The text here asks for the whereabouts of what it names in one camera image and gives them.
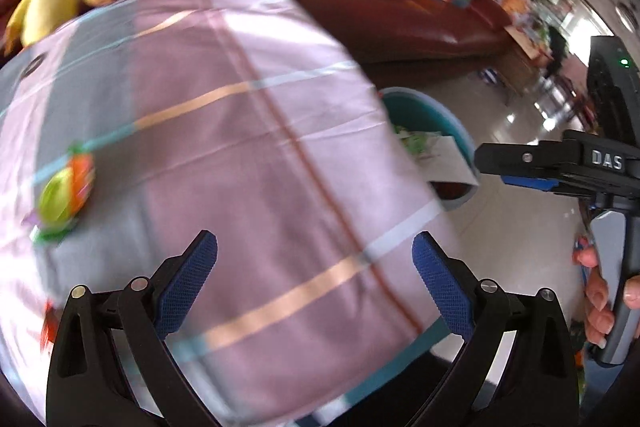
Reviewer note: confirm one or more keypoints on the green and orange snack packet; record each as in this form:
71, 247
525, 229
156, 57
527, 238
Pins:
65, 192

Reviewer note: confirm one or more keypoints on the red snack wrapper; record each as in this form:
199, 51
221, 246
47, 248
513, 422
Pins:
49, 329

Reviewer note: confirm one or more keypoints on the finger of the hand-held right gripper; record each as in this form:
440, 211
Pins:
520, 159

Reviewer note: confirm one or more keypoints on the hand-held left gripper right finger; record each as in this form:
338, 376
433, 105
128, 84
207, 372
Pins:
442, 282

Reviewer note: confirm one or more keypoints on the colourful toy boxes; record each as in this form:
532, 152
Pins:
510, 2

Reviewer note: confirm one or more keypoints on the brown side table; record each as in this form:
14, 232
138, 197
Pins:
522, 57

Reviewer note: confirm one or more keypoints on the person's right hand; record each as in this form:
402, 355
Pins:
597, 307

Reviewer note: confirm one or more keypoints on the white and green carton box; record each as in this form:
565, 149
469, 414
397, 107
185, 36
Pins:
450, 162

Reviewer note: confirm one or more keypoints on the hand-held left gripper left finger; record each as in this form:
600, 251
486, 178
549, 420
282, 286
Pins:
187, 277

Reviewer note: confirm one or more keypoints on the teal plastic bin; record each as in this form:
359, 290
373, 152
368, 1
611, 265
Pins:
450, 117

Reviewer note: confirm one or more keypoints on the pink and grey striped cloth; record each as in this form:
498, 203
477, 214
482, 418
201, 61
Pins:
225, 132

